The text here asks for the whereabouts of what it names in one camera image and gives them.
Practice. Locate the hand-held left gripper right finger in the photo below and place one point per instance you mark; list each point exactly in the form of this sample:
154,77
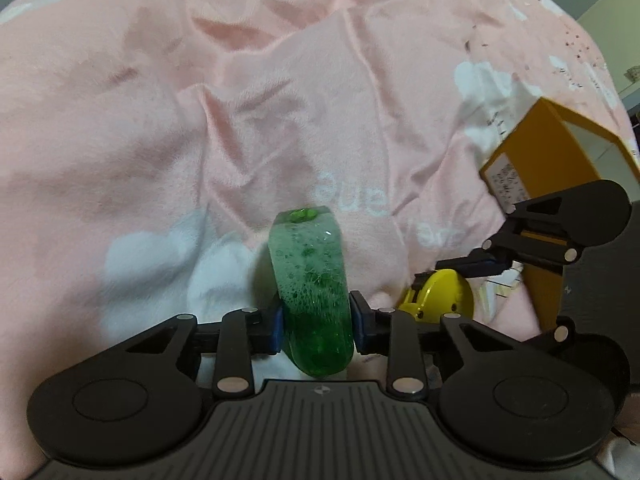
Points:
360,327

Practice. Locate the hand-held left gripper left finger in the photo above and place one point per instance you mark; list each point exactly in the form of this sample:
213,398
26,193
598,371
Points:
276,330

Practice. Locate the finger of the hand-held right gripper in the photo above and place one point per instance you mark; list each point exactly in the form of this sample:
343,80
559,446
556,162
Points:
475,266

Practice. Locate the yellow round tape measure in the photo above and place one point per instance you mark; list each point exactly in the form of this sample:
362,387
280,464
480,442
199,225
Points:
445,290

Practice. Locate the green liquid bottle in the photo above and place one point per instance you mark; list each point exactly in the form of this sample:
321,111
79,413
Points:
312,285

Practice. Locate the yellow cardboard box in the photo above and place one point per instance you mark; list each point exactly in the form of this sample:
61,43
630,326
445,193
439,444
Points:
540,160

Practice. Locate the pink printed blanket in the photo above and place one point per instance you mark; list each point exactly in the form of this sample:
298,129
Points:
150,135

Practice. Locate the cream door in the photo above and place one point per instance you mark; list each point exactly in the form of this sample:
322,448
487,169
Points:
615,25

